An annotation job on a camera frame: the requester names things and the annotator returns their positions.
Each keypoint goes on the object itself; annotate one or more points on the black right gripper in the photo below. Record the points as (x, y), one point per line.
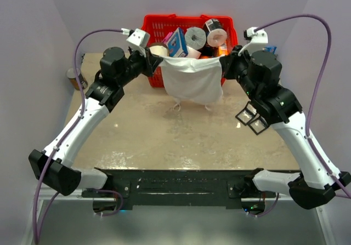
(228, 62)

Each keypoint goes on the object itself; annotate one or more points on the black display case left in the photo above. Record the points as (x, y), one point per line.
(247, 115)

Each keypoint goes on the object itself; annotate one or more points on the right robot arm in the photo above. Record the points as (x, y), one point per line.
(316, 183)

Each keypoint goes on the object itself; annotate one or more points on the black display case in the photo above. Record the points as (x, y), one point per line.
(258, 125)
(247, 115)

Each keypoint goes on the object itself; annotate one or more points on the blue candy packet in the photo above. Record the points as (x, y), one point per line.
(271, 49)

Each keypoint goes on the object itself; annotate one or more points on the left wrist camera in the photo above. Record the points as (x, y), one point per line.
(138, 39)

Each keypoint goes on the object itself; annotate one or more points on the black display case right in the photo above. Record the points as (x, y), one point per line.
(258, 125)

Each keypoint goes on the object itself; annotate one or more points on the pink packet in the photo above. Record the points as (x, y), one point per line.
(167, 37)

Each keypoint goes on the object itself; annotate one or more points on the black cylinder container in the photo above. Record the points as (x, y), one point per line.
(212, 25)

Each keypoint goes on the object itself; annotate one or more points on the grey toilet roll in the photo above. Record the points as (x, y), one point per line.
(195, 37)

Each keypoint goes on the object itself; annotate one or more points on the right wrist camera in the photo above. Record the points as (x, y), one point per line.
(256, 40)

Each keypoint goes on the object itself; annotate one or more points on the white shirt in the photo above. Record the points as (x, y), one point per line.
(190, 79)

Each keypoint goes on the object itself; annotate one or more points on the pink toilet roll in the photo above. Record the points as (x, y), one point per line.
(217, 37)

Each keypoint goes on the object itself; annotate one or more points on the tin can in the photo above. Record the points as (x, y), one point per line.
(76, 77)

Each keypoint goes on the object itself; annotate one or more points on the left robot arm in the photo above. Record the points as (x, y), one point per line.
(53, 165)

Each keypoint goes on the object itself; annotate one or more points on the white paper roll left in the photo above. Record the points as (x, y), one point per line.
(159, 49)

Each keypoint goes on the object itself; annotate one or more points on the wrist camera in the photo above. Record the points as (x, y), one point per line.
(256, 40)
(138, 39)

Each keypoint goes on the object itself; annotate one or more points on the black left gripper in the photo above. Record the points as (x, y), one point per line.
(151, 62)

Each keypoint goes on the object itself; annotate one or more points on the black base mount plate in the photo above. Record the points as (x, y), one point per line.
(201, 188)

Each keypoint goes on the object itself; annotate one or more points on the blue box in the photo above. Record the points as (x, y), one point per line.
(176, 44)

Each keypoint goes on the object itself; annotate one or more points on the orange box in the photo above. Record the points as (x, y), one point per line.
(222, 50)

